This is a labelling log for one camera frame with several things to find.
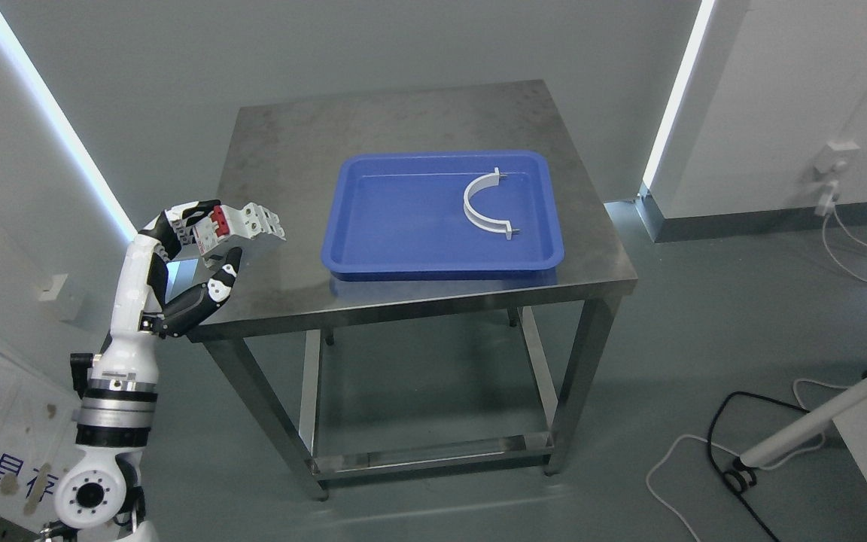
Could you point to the grey circuit breaker red switch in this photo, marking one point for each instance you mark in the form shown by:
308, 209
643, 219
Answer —
253, 228

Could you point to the blue plastic tray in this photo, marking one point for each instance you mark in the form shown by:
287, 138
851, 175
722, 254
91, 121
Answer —
398, 217

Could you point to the stainless steel table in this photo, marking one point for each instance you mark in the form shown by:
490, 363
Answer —
269, 339

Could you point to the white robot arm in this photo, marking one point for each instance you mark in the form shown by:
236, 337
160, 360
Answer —
105, 485

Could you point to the white wall box left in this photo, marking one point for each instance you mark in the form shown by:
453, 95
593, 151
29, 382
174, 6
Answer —
63, 298

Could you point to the white wall socket with plug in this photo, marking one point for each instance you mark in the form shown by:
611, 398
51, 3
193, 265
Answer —
835, 159

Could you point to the white stand leg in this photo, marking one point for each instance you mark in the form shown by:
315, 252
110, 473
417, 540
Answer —
771, 450

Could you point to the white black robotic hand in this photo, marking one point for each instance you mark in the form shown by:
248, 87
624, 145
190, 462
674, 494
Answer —
141, 315

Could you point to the white semicircular pipe clamp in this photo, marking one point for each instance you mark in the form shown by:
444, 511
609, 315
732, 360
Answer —
483, 205

